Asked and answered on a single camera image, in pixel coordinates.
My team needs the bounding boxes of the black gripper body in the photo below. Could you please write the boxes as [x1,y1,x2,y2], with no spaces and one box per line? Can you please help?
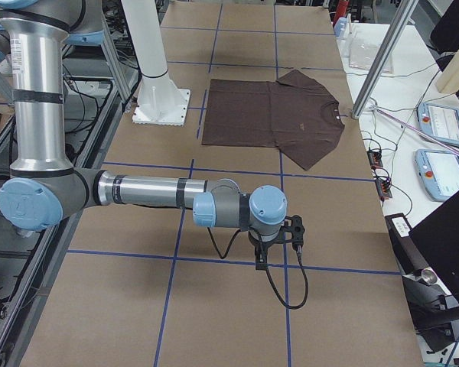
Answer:
[249,229,283,270]

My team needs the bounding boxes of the brown t-shirt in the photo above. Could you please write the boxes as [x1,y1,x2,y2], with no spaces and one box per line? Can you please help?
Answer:
[202,70,344,171]

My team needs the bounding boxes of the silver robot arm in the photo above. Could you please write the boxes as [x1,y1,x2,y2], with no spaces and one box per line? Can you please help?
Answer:
[0,1,288,270]

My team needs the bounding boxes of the black laptop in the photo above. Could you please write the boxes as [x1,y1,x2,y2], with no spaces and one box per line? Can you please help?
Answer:
[385,191,459,302]

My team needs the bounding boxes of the lower blue teach pendant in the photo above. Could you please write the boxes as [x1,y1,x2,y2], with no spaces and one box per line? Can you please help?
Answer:
[415,149,459,202]

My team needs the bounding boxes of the blue teach pendant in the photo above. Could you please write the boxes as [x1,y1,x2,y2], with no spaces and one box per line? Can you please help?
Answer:
[415,149,459,202]
[417,102,459,148]

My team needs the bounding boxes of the upper blue teach pendant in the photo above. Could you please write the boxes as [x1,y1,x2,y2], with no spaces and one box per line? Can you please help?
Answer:
[417,102,459,148]

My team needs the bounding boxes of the clear acrylic tray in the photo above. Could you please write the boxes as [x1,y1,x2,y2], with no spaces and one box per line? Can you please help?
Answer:
[343,31,382,70]

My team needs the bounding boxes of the red cylinder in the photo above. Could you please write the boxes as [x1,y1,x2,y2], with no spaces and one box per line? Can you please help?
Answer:
[334,0,349,22]

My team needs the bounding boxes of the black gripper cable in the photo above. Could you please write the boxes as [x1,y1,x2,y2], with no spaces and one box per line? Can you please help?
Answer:
[207,227,310,310]

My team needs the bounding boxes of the white pedestal column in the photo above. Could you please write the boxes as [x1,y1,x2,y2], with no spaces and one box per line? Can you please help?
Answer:
[122,0,190,126]

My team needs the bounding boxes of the aluminium frame post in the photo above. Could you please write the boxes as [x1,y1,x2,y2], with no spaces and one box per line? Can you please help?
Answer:
[351,0,418,119]

